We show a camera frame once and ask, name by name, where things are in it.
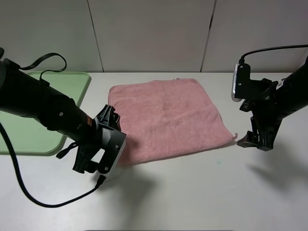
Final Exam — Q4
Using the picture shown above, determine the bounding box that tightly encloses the green plastic tray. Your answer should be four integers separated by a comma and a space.
0, 72, 91, 156

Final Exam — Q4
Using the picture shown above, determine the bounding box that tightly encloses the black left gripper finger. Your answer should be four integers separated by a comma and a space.
73, 152, 96, 173
96, 104, 120, 131

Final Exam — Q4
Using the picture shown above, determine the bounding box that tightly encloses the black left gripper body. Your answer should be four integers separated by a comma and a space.
72, 107, 104, 168

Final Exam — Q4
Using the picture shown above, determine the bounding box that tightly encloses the black right camera cable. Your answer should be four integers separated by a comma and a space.
239, 44, 308, 65

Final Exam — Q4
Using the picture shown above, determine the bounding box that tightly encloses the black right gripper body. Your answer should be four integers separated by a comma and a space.
240, 78, 281, 135

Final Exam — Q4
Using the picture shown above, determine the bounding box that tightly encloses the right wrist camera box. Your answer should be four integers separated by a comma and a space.
231, 64, 251, 102

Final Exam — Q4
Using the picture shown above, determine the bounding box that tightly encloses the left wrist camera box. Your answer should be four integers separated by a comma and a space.
97, 128, 126, 178

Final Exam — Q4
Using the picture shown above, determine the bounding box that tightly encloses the pink terry towel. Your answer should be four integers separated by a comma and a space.
108, 78, 237, 166

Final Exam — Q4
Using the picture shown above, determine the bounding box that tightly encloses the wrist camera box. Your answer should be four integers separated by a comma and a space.
231, 64, 251, 102
97, 128, 126, 178

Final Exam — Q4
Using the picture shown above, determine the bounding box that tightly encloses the black left camera cable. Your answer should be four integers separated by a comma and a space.
0, 52, 106, 208

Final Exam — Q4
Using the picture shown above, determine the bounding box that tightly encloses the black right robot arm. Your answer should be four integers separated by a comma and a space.
231, 62, 308, 151

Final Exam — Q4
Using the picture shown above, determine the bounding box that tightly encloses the black camera cable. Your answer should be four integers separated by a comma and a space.
239, 44, 308, 65
0, 52, 106, 208

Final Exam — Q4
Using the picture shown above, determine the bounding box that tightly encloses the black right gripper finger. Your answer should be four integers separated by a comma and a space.
237, 131, 258, 147
257, 131, 276, 152

